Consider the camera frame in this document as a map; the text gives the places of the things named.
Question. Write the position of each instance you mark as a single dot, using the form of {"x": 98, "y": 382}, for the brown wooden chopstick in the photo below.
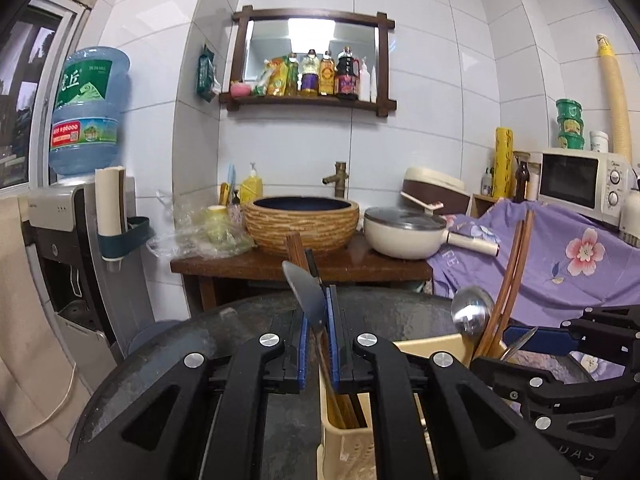
{"x": 524, "y": 255}
{"x": 347, "y": 410}
{"x": 511, "y": 265}
{"x": 291, "y": 247}
{"x": 300, "y": 255}

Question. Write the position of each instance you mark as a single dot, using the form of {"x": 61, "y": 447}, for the white paper cup tube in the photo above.
{"x": 111, "y": 200}

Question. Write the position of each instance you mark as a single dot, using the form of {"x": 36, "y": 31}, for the clear plastic bags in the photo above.
{"x": 200, "y": 232}

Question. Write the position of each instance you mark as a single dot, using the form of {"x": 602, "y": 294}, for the black silver chopstick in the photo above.
{"x": 311, "y": 265}

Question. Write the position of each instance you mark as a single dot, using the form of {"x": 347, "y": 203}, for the tall yellow paper cup stack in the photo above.
{"x": 615, "y": 100}

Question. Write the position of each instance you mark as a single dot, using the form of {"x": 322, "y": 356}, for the pink sponge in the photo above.
{"x": 240, "y": 89}

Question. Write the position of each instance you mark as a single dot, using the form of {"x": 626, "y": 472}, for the brown white rice cooker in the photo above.
{"x": 435, "y": 187}

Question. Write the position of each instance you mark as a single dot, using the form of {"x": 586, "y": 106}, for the woven pattern basin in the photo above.
{"x": 302, "y": 227}

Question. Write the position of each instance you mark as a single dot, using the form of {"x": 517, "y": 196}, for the sliding window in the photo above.
{"x": 30, "y": 85}

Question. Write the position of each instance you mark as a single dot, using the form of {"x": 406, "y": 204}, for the teal cup holder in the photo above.
{"x": 125, "y": 240}

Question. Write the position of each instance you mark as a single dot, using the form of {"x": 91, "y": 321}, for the blue water jug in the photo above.
{"x": 87, "y": 110}

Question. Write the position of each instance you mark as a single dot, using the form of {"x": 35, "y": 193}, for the white squeeze bottle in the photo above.
{"x": 365, "y": 80}

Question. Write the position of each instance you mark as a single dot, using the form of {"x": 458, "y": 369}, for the purple floral cloth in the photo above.
{"x": 550, "y": 270}

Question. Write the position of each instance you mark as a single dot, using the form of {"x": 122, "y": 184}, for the green hanging packet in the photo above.
{"x": 205, "y": 72}

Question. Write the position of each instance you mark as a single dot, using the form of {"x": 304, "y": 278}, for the yellow roll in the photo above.
{"x": 504, "y": 162}

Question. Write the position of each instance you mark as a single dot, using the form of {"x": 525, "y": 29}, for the all metal spoon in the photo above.
{"x": 307, "y": 295}

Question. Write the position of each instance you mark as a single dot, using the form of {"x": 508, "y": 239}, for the white rice paddle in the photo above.
{"x": 422, "y": 202}

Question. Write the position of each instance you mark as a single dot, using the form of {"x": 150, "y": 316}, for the purple label bottle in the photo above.
{"x": 310, "y": 72}

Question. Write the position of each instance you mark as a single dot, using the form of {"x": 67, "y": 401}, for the brass faucet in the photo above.
{"x": 337, "y": 180}

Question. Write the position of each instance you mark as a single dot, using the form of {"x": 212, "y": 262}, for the small wooden box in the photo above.
{"x": 480, "y": 205}

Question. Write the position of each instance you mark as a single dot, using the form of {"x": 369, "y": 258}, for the white microwave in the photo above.
{"x": 585, "y": 182}

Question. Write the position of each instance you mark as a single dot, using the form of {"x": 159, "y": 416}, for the grey water dispenser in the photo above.
{"x": 80, "y": 280}

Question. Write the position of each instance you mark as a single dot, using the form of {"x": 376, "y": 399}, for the cream plastic utensil holder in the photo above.
{"x": 340, "y": 452}

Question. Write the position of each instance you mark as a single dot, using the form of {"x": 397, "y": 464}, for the wooden counter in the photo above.
{"x": 240, "y": 270}

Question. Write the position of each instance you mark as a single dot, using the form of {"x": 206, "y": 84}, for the wooden framed mirror shelf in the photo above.
{"x": 312, "y": 105}

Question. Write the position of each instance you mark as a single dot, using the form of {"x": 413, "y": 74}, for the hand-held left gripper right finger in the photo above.
{"x": 333, "y": 340}

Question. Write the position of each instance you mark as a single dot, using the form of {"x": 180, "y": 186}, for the small white bottle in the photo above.
{"x": 486, "y": 182}

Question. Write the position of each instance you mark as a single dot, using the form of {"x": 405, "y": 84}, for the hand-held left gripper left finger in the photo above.
{"x": 301, "y": 355}

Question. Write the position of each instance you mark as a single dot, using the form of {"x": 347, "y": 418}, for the white jar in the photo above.
{"x": 599, "y": 141}

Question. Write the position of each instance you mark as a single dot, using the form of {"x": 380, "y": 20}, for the brown glass bottle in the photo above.
{"x": 521, "y": 180}

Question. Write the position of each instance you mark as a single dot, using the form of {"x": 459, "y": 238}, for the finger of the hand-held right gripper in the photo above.
{"x": 500, "y": 372}
{"x": 547, "y": 341}

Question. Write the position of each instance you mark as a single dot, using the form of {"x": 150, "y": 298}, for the yellow soap pump bottle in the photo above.
{"x": 251, "y": 187}

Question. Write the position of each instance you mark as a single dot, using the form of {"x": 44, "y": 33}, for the dark soy sauce bottle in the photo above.
{"x": 346, "y": 72}

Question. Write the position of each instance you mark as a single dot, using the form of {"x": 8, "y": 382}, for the yellow seasoning packet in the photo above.
{"x": 272, "y": 77}

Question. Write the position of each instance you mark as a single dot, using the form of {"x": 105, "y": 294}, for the amber sauce bottle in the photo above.
{"x": 326, "y": 74}

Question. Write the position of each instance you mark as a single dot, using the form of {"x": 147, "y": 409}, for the cream pan with glass lid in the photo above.
{"x": 410, "y": 240}

